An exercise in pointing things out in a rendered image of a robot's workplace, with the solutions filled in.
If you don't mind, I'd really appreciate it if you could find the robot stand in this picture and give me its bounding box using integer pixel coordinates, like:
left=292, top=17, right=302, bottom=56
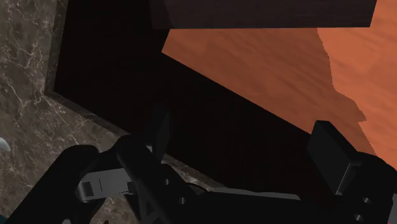
left=148, top=0, right=378, bottom=30

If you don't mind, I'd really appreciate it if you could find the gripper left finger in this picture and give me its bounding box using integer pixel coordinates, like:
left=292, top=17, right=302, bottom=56
left=5, top=106, right=200, bottom=224

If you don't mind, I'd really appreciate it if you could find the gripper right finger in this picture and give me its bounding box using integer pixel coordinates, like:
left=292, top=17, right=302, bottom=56
left=306, top=120, right=397, bottom=224

